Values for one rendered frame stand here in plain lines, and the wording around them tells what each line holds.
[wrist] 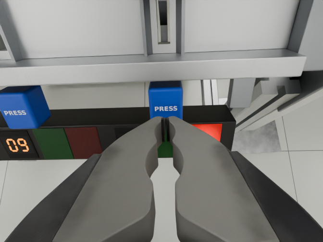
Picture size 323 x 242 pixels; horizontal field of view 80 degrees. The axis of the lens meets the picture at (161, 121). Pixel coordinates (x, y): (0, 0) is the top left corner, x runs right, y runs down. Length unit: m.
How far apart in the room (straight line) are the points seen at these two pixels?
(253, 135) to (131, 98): 0.56
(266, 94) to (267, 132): 0.71
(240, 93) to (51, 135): 0.18
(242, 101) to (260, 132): 0.72
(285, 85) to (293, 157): 0.75
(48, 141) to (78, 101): 0.79
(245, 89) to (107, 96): 0.80
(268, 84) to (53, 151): 0.23
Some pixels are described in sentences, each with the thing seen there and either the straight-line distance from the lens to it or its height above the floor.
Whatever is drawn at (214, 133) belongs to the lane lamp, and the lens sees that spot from 0.18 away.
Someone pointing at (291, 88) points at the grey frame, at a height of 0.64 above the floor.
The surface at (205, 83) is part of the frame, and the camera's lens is 0.58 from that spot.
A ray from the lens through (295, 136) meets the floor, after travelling 1.00.
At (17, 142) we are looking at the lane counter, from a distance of 0.23.
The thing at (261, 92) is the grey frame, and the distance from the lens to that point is 0.23.
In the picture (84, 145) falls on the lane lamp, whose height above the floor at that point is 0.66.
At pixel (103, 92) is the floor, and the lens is 0.96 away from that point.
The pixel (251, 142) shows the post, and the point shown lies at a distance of 0.90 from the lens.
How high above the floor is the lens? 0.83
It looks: 75 degrees down
